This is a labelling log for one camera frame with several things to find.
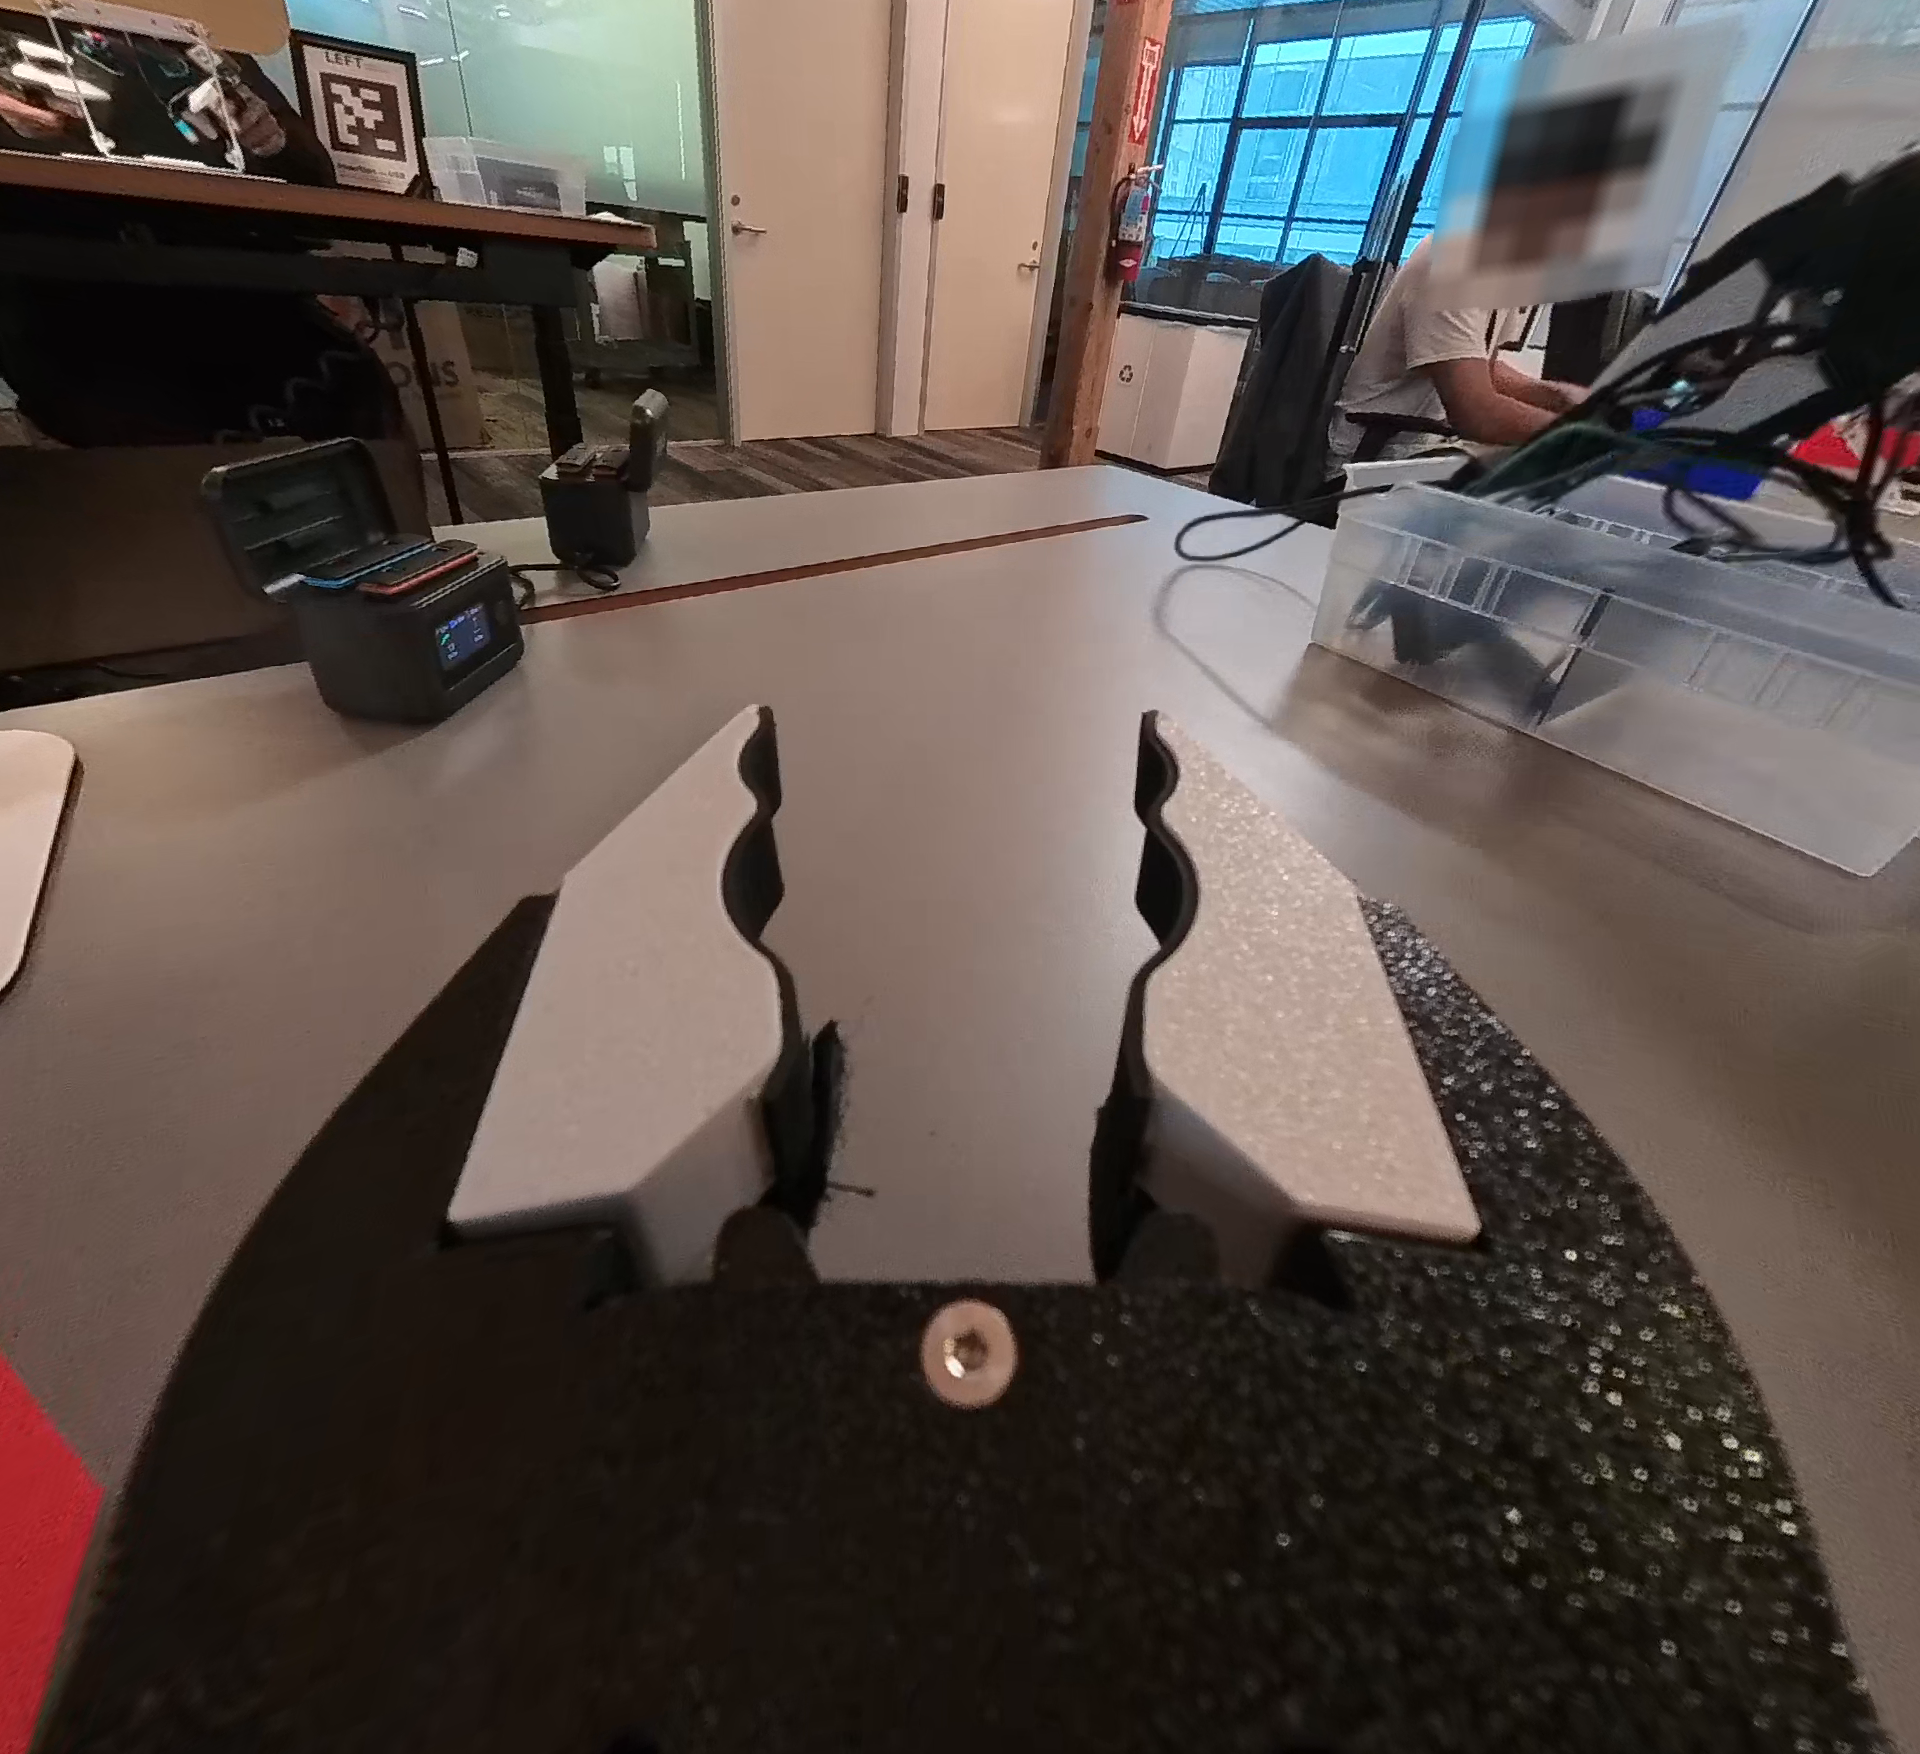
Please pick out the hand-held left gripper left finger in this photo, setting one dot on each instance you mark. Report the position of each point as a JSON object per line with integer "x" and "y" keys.
{"x": 630, "y": 1035}

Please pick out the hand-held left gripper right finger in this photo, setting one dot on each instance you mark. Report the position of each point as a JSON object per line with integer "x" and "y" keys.
{"x": 1305, "y": 1035}

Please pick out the clear plastic bin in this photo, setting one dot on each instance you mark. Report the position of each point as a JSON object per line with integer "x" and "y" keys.
{"x": 1650, "y": 673}

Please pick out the charger case with display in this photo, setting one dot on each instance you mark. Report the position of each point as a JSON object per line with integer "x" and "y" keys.
{"x": 391, "y": 659}

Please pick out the black office chair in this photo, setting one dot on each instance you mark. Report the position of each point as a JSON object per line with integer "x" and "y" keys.
{"x": 1289, "y": 389}

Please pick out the large grid window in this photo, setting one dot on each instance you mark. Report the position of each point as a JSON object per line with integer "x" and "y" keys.
{"x": 1289, "y": 133}

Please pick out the white cabinet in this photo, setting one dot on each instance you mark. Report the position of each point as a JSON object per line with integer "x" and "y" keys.
{"x": 1178, "y": 389}

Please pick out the cardboard box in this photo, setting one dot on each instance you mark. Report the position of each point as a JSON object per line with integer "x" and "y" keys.
{"x": 442, "y": 389}

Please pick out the wooden pillar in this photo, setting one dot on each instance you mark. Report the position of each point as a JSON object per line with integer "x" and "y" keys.
{"x": 1085, "y": 389}

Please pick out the storage cart with boxes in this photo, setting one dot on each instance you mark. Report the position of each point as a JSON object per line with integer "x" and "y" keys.
{"x": 646, "y": 328}

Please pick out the red fire extinguisher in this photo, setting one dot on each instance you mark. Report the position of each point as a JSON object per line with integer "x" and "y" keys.
{"x": 1136, "y": 224}

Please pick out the red plastic tray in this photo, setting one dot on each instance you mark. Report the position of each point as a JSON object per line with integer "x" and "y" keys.
{"x": 38, "y": 1558}

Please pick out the clear storage container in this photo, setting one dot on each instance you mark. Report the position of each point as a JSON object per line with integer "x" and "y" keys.
{"x": 503, "y": 171}

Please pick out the wooden desk black legs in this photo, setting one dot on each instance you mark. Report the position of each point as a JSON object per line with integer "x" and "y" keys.
{"x": 302, "y": 209}

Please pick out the framed marker sign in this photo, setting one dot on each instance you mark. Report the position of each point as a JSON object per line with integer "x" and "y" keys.
{"x": 358, "y": 112}

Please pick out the clear acrylic fixture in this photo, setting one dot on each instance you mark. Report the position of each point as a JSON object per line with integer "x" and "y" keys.
{"x": 136, "y": 75}

